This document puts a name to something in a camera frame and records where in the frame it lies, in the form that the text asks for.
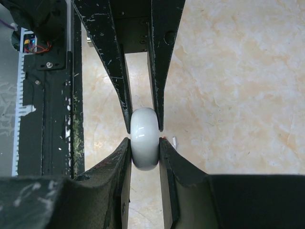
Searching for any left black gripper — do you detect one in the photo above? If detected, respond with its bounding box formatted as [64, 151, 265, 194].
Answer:
[72, 0, 185, 133]

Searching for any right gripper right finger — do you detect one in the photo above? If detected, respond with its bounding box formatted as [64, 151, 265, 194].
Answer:
[159, 138, 305, 229]

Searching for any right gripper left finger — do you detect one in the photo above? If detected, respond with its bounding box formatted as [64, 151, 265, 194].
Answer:
[0, 138, 131, 229]

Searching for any white earbud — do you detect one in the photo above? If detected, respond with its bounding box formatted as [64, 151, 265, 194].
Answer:
[172, 136, 177, 149]

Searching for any white earbud charging case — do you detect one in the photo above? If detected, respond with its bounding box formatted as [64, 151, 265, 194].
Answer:
[131, 107, 159, 171]

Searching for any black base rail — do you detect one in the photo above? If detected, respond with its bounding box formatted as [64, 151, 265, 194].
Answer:
[16, 0, 85, 178]

